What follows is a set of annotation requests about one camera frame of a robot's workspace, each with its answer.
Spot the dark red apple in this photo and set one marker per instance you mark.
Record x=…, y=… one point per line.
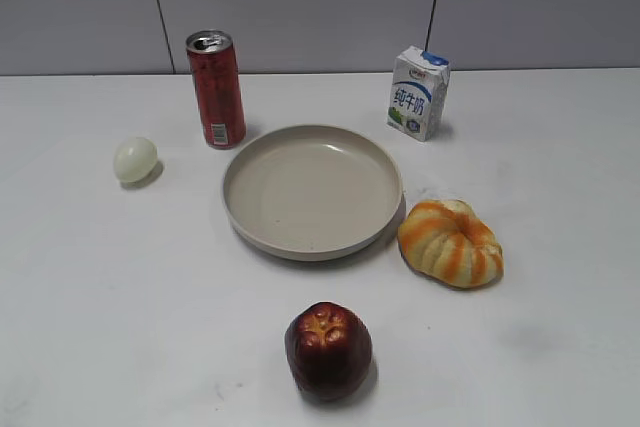
x=329, y=351

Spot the beige round plate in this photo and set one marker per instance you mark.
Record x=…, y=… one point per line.
x=312, y=193

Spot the orange striped bread bun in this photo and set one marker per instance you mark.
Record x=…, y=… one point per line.
x=446, y=241

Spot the white milk carton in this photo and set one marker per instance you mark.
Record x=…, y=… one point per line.
x=418, y=93

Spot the red drink can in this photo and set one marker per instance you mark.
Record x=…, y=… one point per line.
x=214, y=69

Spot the white egg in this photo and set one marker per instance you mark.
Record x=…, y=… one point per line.
x=134, y=159

